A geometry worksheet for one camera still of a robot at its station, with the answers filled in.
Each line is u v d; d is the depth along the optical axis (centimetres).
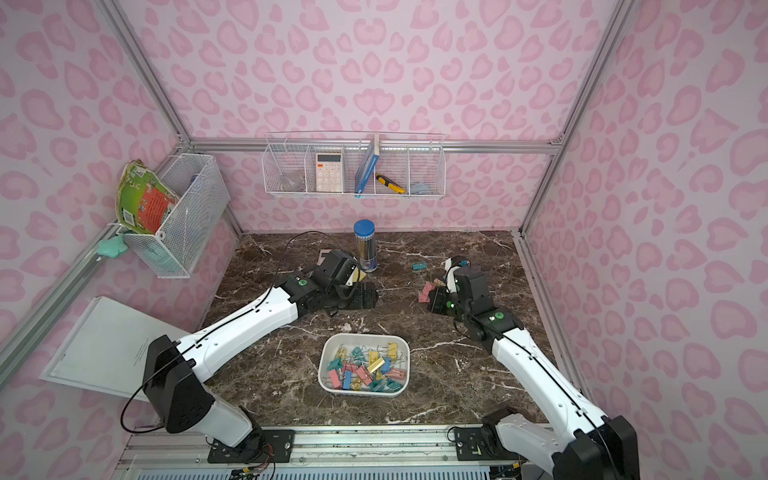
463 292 60
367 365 84
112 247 63
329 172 95
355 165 100
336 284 64
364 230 96
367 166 88
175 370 42
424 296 81
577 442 38
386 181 98
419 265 109
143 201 73
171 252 73
